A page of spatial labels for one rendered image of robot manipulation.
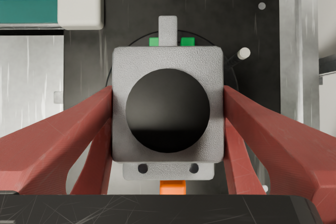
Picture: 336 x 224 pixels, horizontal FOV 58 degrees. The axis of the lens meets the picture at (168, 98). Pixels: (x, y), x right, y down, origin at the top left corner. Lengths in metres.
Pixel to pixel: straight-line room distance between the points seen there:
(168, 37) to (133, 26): 0.19
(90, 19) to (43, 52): 0.11
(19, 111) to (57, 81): 0.06
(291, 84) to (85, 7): 0.24
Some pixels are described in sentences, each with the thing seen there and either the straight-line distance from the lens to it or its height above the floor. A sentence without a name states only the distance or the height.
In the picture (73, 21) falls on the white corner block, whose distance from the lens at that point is 0.34.
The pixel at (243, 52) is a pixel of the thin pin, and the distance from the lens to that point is 0.24.
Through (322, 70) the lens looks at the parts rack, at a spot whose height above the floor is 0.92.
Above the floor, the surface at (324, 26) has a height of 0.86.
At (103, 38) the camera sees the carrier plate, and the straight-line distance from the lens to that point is 0.35.
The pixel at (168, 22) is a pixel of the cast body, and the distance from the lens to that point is 0.16.
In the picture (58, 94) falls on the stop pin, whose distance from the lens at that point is 0.36.
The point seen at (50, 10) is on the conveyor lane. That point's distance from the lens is 0.40.
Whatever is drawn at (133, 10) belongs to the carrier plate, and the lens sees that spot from 0.35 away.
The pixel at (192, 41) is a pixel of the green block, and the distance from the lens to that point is 0.27.
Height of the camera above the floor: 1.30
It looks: 88 degrees down
